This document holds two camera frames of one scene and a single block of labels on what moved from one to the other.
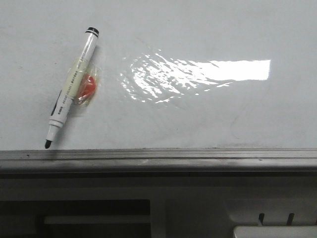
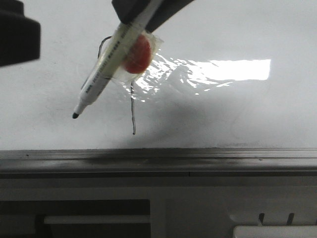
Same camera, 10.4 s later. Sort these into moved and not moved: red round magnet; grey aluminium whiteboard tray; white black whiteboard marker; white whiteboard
Moved: white black whiteboard marker; red round magnet
Not moved: grey aluminium whiteboard tray; white whiteboard
